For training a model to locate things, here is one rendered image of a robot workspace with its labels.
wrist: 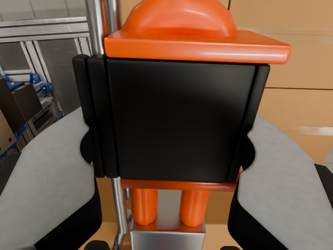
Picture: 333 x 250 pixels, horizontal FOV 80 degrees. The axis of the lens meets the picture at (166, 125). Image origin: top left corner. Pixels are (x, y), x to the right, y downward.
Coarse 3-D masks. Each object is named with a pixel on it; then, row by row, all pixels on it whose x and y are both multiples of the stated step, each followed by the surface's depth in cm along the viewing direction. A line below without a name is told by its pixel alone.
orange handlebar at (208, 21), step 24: (144, 0) 9; (168, 0) 8; (192, 0) 8; (216, 0) 9; (144, 24) 9; (168, 24) 9; (192, 24) 9; (216, 24) 9; (144, 192) 14; (192, 192) 14; (144, 216) 16; (192, 216) 16
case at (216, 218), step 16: (112, 192) 45; (224, 192) 46; (112, 208) 42; (128, 208) 42; (208, 208) 42; (224, 208) 43; (112, 224) 40; (128, 224) 40; (208, 224) 40; (224, 224) 40; (112, 240) 43; (128, 240) 43; (208, 240) 42; (224, 240) 42
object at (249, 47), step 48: (144, 48) 8; (192, 48) 8; (240, 48) 8; (288, 48) 8; (144, 96) 9; (192, 96) 9; (240, 96) 9; (144, 144) 10; (192, 144) 10; (240, 144) 10
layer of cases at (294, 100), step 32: (128, 0) 65; (224, 0) 65; (256, 0) 65; (288, 0) 65; (320, 0) 65; (256, 32) 70; (288, 32) 70; (320, 32) 70; (288, 64) 76; (320, 64) 75; (288, 96) 82; (320, 96) 82; (288, 128) 90; (320, 128) 90; (320, 160) 100
